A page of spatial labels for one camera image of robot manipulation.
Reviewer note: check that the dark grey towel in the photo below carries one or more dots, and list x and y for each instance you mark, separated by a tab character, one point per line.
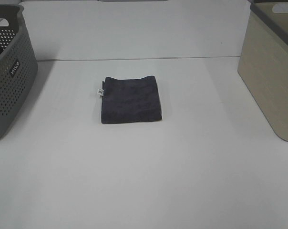
130	100

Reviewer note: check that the beige plastic storage bin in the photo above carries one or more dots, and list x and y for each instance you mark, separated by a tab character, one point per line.
263	64

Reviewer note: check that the grey perforated plastic basket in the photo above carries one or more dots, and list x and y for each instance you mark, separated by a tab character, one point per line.
18	65

